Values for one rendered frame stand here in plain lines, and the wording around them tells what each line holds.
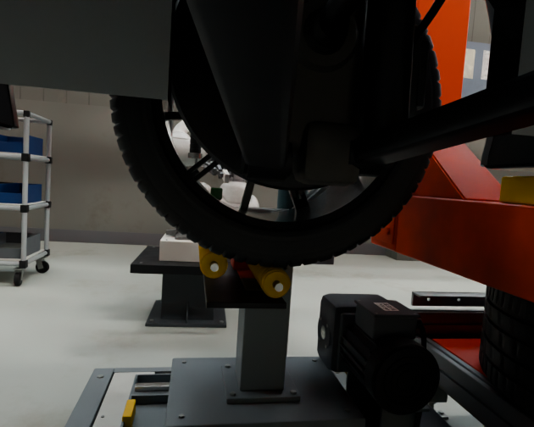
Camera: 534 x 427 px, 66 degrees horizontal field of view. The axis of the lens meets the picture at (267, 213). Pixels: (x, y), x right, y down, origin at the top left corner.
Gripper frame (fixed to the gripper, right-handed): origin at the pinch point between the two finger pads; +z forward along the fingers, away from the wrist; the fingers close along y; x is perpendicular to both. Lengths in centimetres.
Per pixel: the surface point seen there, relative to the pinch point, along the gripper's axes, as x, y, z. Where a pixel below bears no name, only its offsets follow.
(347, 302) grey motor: 16, 25, 54
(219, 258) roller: 2, -9, 58
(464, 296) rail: 20, 68, 45
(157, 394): 41, -20, 54
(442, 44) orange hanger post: -48, 51, 28
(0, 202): 55, -108, -116
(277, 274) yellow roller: 2, 1, 66
